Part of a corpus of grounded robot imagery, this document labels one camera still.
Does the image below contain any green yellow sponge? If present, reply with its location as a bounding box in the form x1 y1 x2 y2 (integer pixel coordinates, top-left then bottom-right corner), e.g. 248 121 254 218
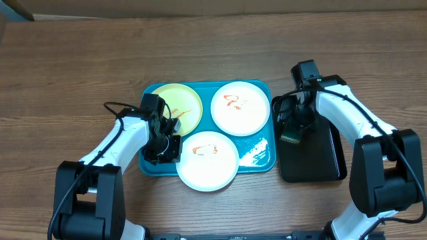
280 132 302 144

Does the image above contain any yellow plate with sauce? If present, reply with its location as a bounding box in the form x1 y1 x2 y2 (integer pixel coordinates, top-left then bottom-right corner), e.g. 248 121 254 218
152 83 203 137

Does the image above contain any white plate front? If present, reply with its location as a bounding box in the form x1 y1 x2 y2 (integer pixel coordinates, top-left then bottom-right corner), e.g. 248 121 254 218
176 131 240 192

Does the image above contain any white plate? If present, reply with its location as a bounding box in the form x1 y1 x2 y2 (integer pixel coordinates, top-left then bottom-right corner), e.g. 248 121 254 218
211 81 270 137
176 131 240 192

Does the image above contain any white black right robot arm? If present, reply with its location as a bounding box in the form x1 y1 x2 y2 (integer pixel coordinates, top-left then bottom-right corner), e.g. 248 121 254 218
272 74 426 239

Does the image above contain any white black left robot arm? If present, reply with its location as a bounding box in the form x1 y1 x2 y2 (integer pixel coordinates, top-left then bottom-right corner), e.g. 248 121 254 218
47 108 182 239

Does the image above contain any black water tray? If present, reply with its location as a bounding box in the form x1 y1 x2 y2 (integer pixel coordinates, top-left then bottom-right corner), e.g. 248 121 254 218
272 97 347 183

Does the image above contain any white plate top right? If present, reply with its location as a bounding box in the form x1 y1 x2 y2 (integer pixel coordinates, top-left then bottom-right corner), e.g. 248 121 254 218
211 81 270 137

